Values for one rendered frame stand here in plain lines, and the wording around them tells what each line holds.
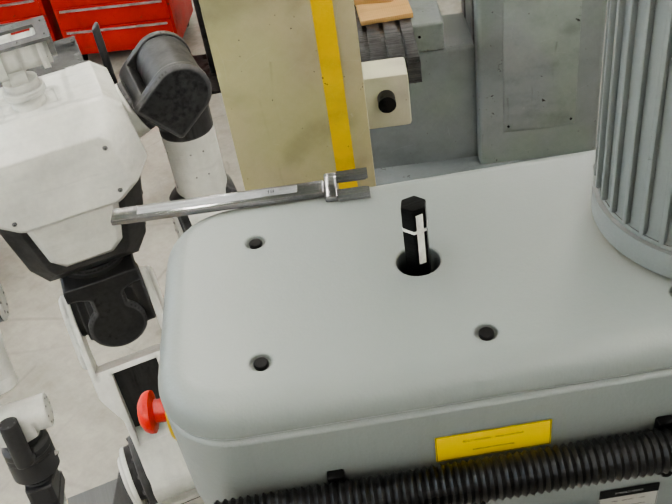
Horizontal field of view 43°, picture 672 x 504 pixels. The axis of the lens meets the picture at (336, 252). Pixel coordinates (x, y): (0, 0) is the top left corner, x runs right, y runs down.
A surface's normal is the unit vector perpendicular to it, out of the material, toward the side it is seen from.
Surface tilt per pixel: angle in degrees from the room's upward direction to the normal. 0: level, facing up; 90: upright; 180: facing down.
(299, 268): 0
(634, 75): 90
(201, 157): 90
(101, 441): 0
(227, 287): 0
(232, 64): 90
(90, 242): 90
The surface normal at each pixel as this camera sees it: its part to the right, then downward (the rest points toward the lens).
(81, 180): 0.37, 0.56
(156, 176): -0.13, -0.76
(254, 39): 0.10, 0.63
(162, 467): 0.29, 0.20
